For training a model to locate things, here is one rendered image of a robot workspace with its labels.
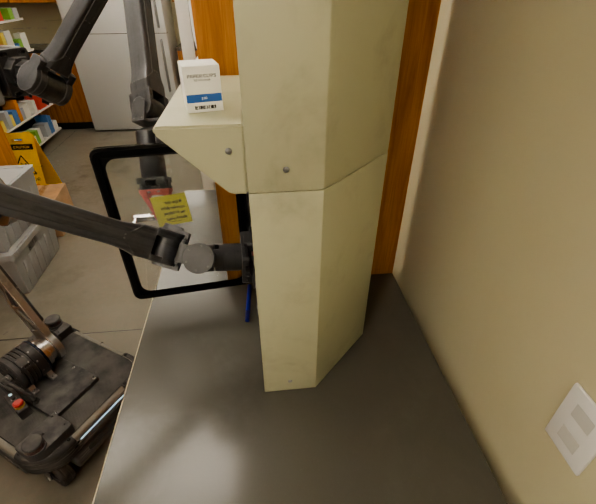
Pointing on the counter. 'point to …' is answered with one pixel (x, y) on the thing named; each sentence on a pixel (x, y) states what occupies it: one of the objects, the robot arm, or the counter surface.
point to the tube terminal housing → (315, 169)
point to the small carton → (201, 85)
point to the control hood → (209, 136)
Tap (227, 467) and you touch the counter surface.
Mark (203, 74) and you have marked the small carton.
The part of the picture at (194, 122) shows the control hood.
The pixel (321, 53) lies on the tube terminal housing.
